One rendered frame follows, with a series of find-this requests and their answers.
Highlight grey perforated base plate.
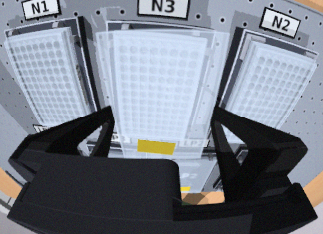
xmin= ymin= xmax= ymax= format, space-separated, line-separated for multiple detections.
xmin=0 ymin=0 xmax=323 ymax=188

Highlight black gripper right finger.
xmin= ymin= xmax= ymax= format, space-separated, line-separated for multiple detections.
xmin=210 ymin=105 xmax=308 ymax=202

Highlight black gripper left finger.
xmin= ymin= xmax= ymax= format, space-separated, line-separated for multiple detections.
xmin=16 ymin=105 xmax=115 ymax=157

